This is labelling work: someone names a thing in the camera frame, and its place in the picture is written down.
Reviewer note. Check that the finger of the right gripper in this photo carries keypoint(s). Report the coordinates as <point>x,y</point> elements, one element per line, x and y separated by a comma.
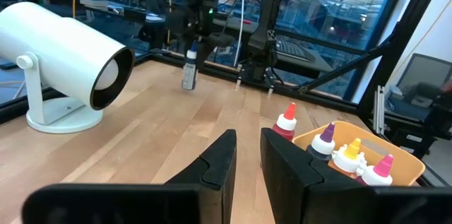
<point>215,42</point>

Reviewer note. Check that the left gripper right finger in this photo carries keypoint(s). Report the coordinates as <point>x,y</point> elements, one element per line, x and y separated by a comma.
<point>289,171</point>

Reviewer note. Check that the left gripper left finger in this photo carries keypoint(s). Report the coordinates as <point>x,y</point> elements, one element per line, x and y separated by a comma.
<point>219,167</point>

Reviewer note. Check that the purple-capped food coloring bottle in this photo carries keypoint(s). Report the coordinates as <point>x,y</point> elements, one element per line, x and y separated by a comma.
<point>322,144</point>

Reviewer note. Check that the blue-capped food coloring bottle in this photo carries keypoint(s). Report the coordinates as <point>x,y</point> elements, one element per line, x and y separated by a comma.
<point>189,75</point>

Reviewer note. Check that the yellow-capped food coloring bottle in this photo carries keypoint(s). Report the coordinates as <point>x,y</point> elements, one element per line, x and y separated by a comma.
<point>347,160</point>

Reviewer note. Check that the pink-capped food coloring bottle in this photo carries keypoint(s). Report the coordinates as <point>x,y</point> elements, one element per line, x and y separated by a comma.
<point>378,176</point>

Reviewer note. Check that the yellow plastic bin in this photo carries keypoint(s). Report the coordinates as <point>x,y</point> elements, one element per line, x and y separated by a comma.
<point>406,167</point>

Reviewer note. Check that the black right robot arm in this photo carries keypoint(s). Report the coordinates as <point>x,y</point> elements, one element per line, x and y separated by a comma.
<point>268,22</point>

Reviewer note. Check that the red-capped food coloring bottle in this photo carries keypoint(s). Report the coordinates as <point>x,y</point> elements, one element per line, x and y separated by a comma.
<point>285,125</point>

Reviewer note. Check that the black laptop keyboard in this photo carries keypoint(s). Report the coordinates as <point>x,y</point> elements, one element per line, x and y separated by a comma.
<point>295,51</point>

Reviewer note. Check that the silver aluminium extrusion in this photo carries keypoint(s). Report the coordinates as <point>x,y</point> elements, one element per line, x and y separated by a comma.
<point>380,111</point>

